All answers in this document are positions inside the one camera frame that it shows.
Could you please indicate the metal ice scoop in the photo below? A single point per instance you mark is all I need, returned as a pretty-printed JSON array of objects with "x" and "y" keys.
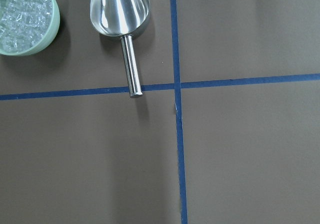
[{"x": 123, "y": 20}]

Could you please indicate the green bowl of ice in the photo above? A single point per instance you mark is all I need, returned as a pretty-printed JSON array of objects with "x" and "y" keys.
[{"x": 27, "y": 26}]

